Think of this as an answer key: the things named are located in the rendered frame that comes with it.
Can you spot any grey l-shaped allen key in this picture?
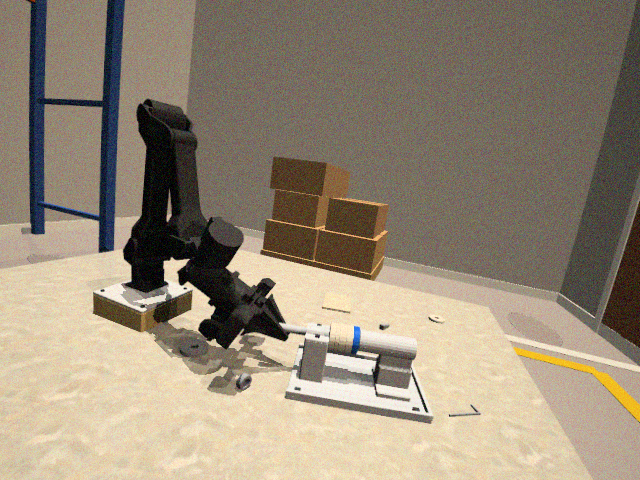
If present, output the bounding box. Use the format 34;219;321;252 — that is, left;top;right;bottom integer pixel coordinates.
449;404;481;417

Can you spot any black ring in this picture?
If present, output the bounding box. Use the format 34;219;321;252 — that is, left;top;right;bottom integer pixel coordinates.
236;373;252;391

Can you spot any blue spacer ring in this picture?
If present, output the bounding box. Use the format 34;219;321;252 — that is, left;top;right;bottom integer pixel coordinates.
351;326;360;354

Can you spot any grey cylinder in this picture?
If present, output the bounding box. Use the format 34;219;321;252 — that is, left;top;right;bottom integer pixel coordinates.
279;323;307;336

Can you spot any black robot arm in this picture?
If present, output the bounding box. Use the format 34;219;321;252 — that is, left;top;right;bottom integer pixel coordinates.
123;99;244;295

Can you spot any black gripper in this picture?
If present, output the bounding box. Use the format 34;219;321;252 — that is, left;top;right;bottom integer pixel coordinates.
206;270;290;350

